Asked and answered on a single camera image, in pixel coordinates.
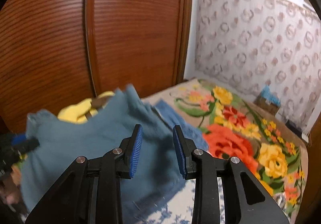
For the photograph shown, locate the teal blue shorts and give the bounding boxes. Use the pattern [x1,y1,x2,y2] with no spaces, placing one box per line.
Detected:
[21,85,185,223]

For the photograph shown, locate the person left hand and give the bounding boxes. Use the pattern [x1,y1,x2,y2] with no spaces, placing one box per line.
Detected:
[1,165,27,213]

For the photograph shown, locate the folded blue jeans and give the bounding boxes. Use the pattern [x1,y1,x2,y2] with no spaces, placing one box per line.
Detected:
[153,99,209,151]

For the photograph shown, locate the blue floral white blanket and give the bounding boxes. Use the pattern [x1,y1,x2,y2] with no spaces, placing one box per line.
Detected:
[140,178,227,224]

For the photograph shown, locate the yellow cloth item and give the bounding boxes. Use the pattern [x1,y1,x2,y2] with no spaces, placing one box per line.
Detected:
[57,91,115,124]

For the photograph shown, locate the colourful flower bed blanket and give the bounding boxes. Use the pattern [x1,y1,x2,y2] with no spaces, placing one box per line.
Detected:
[144,79,309,223]

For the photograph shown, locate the cardboard box with blue item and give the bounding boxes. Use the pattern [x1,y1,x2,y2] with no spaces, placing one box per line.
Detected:
[254,85,281,115]

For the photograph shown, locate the brown louvered wardrobe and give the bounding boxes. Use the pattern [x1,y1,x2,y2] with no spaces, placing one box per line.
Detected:
[1,0,192,133]

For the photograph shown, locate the wooden sideboard cabinet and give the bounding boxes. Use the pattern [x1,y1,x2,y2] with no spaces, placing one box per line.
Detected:
[296,126,320,223]

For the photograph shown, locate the pink circle pattern curtain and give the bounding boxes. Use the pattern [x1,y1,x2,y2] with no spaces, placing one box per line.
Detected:
[195,0,320,128]

